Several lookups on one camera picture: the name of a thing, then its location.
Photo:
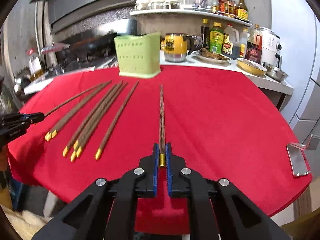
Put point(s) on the small steel bowl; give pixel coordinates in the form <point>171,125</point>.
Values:
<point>275,73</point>

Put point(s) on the dark soy sauce bottle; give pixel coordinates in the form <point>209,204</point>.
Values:
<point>205,32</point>

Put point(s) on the white refrigerator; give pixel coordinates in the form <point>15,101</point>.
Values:
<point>298,28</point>

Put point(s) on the yellow rimmed dish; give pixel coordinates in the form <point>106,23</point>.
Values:
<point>251,67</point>

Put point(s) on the white wall shelf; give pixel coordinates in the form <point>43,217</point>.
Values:
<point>190,12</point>

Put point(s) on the red handled dark jug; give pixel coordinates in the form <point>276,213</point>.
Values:
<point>254,45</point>

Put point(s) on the yellow steel mug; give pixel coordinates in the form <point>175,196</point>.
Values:
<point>177,46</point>

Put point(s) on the white plastic bottle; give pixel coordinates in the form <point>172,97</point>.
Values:
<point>243,42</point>

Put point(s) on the metal table clamp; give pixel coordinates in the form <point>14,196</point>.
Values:
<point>297,157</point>

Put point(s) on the red tablecloth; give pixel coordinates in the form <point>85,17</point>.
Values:
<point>191,150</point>

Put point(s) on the black gas stove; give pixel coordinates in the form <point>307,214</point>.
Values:
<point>80,64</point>

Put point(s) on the black wok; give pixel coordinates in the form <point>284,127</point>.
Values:
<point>98,44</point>

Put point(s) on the plate of cooked food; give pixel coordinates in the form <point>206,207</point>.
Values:
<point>211,57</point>

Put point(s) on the white rice cooker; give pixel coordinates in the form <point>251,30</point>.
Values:
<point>271,48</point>

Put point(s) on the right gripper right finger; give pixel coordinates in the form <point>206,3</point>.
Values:
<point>217,209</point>

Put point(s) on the cooking oil bottle red cap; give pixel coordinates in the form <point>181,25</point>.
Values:
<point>35,64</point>

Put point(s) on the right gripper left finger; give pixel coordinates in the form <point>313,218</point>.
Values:
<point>106,209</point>

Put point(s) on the green bottle yellow cap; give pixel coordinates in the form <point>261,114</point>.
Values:
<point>216,38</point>

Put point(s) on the green utensil holder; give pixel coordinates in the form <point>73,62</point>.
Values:
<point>138,56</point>

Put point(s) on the tall brown sauce bottle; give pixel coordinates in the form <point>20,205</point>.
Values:
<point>242,11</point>

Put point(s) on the large oil jug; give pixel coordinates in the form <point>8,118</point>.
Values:
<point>231,42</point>

